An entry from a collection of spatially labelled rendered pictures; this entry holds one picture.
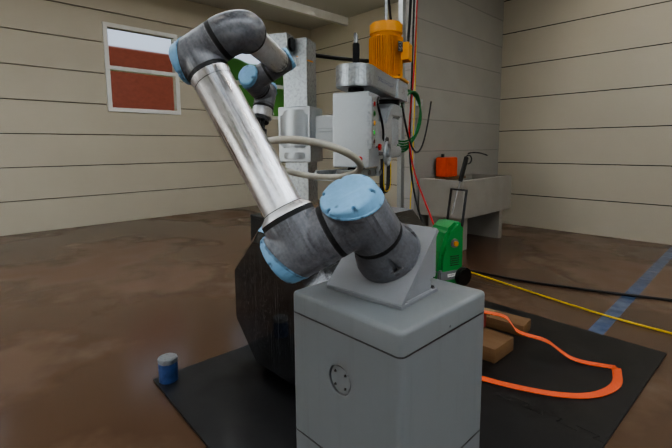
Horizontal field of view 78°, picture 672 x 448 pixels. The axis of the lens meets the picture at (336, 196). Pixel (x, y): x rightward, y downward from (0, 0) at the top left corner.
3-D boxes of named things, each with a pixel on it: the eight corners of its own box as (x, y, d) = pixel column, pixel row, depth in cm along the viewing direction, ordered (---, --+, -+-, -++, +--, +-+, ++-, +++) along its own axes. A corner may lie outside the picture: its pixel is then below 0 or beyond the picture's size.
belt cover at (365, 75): (375, 108, 321) (375, 86, 319) (407, 107, 311) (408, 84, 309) (327, 94, 232) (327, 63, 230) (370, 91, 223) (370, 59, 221)
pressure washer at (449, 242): (445, 274, 412) (447, 187, 402) (471, 284, 381) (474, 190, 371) (417, 279, 397) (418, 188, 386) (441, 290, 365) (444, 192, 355)
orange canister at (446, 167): (430, 179, 546) (431, 154, 542) (451, 177, 580) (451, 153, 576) (445, 180, 530) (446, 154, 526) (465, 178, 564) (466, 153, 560)
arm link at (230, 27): (239, -12, 107) (286, 45, 174) (199, 14, 109) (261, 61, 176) (262, 28, 108) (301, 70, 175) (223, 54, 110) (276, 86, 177)
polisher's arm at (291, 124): (271, 147, 309) (270, 113, 306) (288, 147, 342) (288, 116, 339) (369, 147, 289) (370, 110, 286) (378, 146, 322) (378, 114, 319)
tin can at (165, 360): (171, 372, 233) (170, 350, 231) (182, 378, 227) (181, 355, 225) (155, 380, 225) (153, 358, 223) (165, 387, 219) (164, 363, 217)
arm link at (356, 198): (409, 237, 106) (381, 192, 95) (351, 269, 108) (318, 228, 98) (390, 202, 118) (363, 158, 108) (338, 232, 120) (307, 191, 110)
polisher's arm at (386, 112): (375, 170, 319) (375, 105, 313) (405, 171, 310) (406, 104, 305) (341, 177, 251) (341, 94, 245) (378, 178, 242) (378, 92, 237)
